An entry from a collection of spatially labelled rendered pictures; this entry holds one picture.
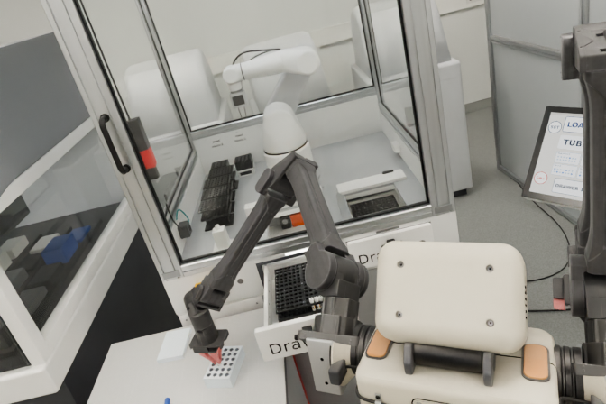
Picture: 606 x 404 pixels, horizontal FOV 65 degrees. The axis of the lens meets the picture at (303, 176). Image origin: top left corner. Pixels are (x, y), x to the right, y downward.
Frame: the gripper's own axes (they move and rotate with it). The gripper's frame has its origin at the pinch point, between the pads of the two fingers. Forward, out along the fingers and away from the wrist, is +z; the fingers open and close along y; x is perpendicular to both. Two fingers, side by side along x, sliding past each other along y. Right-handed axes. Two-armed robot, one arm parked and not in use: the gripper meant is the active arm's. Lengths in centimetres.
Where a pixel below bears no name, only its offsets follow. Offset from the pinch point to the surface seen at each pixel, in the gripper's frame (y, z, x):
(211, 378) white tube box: 0.3, 1.4, 5.2
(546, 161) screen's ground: -102, -26, -57
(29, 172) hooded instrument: 62, -56, -28
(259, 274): -5.9, -7.0, -31.1
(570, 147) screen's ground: -108, -31, -56
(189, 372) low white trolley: 11.1, 5.5, -0.2
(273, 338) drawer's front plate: -19.8, -8.6, 0.0
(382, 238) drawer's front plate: -48, -12, -42
